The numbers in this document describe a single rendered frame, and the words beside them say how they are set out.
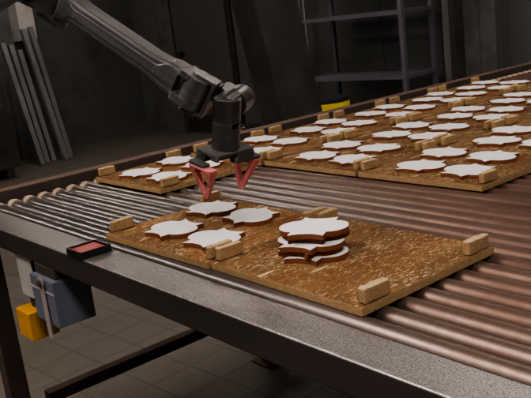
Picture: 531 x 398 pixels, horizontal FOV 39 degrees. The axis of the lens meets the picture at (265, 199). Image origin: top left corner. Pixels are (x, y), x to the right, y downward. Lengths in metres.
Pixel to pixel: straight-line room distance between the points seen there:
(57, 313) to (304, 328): 0.88
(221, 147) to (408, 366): 0.65
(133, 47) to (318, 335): 0.71
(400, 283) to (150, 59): 0.66
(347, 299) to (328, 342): 0.12
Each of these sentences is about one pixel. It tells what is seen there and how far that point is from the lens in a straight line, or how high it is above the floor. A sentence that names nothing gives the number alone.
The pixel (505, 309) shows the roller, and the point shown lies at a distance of 1.22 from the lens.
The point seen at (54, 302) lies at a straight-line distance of 1.92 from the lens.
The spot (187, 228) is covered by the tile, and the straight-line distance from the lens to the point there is 1.72.
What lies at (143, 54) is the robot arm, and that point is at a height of 1.35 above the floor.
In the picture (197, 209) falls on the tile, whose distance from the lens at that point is 1.88.
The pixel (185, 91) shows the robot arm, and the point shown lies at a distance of 1.51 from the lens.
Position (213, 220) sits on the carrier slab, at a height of 0.94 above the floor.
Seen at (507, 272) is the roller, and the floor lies 0.92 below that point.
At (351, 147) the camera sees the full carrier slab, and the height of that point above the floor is 0.94.
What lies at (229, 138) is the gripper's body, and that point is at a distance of 1.50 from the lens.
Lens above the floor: 1.40
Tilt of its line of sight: 14 degrees down
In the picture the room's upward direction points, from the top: 7 degrees counter-clockwise
